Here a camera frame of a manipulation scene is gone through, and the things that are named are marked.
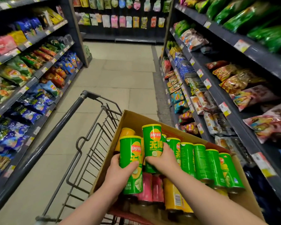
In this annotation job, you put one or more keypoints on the pile of blue snack bags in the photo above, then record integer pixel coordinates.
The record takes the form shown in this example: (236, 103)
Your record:
(35, 100)

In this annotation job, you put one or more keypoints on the person's left hand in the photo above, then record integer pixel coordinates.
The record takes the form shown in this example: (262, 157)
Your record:
(116, 174)

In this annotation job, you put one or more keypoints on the row of green orange bags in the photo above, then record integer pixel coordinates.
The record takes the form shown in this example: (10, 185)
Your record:
(11, 72)

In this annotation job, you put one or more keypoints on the rows of hanging pastel packets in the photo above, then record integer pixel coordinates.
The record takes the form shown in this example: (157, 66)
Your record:
(121, 21)

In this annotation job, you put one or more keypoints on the row of red orange bags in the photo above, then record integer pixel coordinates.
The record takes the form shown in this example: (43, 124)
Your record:
(46, 52)

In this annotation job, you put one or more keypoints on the dark display rack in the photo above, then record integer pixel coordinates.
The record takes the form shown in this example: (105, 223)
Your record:
(121, 35)

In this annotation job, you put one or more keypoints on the green potato chip canister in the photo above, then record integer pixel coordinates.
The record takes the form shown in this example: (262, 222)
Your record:
(152, 140)
(128, 149)

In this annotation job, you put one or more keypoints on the brown cardboard box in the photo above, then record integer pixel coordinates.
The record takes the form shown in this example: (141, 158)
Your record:
(133, 120)

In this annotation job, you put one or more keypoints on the row of green cans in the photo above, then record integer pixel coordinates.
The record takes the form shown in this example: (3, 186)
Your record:
(201, 164)

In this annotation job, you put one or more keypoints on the row of yellow packets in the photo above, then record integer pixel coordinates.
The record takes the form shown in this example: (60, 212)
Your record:
(50, 16)

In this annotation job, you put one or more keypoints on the person's right thumb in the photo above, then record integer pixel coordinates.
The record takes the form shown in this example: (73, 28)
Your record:
(152, 160)

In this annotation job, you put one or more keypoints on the pile of pale pink bags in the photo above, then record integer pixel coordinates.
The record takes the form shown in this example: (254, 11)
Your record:
(267, 119)

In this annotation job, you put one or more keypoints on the person's right hand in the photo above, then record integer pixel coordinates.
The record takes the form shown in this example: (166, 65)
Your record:
(165, 162)

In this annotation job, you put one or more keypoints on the yellow chip can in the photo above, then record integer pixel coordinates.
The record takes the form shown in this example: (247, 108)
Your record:
(221, 192)
(126, 133)
(174, 196)

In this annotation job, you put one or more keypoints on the pile of white pink packets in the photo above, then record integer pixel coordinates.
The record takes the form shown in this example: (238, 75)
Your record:
(194, 39)

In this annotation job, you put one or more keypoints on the person's left forearm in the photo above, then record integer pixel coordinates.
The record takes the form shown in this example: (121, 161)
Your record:
(91, 206)

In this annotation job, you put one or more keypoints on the row of pink packets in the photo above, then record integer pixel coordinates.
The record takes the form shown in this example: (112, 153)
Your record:
(2, 44)

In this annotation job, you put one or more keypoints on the person's right forearm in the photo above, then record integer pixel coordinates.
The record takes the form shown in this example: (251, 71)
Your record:
(208, 201)

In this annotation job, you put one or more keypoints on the person's left thumb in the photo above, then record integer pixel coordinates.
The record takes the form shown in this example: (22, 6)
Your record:
(131, 169)

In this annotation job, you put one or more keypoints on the pink chip can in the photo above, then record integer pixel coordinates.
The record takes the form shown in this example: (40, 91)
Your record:
(157, 188)
(145, 188)

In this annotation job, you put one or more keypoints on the row of bright green bags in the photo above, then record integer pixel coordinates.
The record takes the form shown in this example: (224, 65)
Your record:
(243, 15)

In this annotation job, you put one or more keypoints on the rows of mixed small snack packets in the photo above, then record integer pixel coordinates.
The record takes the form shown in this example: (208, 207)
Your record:
(185, 91)

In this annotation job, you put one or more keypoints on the dark grey shelving unit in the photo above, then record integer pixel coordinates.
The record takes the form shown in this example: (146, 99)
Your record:
(234, 114)
(28, 79)

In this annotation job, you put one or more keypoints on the pile of orange brown bags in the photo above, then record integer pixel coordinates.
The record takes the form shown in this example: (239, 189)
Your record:
(231, 78)

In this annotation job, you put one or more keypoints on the row of small blue packets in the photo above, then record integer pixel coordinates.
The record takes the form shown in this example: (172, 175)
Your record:
(28, 25)

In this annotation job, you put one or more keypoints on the stack of green boxes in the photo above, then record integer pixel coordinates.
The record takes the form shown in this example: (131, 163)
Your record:
(87, 53)

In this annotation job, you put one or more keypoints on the grey metal shopping cart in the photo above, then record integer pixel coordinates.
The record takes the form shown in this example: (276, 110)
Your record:
(89, 147)

